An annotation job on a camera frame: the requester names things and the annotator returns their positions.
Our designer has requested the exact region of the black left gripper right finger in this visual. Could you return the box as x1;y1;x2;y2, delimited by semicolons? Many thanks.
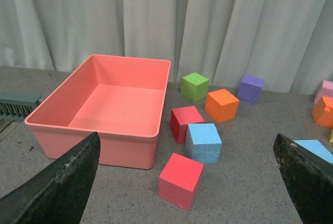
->
273;134;332;223

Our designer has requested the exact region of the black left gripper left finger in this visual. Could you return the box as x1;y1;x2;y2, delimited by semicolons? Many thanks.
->
1;132;100;223

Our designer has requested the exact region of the light blue foam block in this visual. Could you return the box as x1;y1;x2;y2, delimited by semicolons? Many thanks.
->
185;123;222;164

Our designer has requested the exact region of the yellow foam block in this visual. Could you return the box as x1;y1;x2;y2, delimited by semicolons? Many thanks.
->
329;129;333;143

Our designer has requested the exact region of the orange foam block right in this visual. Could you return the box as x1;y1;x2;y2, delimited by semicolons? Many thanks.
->
312;96;333;129

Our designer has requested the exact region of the orange foam block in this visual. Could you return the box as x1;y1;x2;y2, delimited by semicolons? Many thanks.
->
312;96;333;129
204;89;239;123

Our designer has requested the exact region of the pink foam block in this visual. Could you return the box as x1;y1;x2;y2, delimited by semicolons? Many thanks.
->
313;80;333;104

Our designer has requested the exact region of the grey-green slotted rack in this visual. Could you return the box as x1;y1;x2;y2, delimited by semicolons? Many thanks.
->
1;91;41;122

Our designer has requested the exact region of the purple foam block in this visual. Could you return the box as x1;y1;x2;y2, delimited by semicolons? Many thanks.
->
237;74;265;104

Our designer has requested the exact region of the pink plastic bin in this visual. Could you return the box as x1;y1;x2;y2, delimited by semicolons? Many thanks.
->
25;55;171;169

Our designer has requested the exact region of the red foam block front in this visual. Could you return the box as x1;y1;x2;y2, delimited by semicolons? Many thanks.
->
158;153;204;211

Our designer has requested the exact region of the dark red foam block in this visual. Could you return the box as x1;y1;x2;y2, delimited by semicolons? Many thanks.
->
170;106;204;144

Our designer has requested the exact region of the green foam block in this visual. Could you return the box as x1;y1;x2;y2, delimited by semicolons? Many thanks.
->
181;72;209;102

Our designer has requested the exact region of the white curtain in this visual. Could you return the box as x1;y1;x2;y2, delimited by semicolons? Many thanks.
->
1;0;332;95

